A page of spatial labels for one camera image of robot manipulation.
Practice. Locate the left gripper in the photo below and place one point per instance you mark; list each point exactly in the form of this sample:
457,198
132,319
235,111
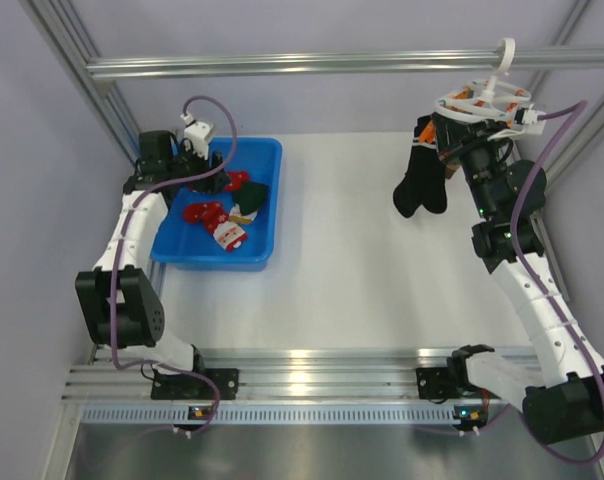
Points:
212,184

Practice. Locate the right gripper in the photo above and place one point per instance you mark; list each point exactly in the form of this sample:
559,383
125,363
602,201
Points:
467,137

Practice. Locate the orange clothes peg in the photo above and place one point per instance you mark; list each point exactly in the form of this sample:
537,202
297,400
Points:
428,135

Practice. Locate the white round clip hanger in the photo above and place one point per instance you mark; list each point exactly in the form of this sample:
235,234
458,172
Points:
490,98

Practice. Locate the black striped sock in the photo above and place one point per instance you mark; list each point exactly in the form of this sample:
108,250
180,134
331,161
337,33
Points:
423,184

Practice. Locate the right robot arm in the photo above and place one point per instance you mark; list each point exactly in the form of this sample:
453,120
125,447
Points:
566,400

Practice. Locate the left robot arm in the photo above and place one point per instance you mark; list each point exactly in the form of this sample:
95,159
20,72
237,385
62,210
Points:
118,301

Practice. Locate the red snowflake sock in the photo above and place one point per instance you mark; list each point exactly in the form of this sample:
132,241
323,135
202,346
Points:
236,179

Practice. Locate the brown patterned sock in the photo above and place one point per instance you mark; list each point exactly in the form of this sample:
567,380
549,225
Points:
451,169

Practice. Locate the green tree sock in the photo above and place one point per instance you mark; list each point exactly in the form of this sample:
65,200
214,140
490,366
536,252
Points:
250,197

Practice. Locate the red santa sock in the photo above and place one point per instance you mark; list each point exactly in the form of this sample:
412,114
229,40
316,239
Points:
216,221

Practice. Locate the blue plastic bin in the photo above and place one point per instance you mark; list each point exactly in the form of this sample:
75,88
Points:
190,247

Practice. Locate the short aluminium profile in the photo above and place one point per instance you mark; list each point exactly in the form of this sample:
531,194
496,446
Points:
154,280

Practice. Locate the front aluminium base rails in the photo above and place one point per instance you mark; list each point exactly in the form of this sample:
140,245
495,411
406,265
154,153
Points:
311,375

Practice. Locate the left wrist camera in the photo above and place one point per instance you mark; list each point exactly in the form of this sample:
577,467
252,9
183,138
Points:
198,134

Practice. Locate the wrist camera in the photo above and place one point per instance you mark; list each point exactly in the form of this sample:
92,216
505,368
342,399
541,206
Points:
524,122
198,134

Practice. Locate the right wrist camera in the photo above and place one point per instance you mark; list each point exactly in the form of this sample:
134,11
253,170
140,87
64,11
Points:
524,122

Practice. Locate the horizontal aluminium rail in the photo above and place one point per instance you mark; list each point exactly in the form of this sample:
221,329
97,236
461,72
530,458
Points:
546,58

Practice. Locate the aluminium frame post left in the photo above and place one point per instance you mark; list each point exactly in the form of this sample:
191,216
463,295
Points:
69,40

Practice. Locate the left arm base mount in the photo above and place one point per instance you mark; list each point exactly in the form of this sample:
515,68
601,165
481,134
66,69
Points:
184,387

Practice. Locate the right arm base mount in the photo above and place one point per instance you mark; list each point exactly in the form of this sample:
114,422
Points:
436,384

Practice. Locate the slotted cable duct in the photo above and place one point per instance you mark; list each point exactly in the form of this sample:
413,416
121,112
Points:
301,414

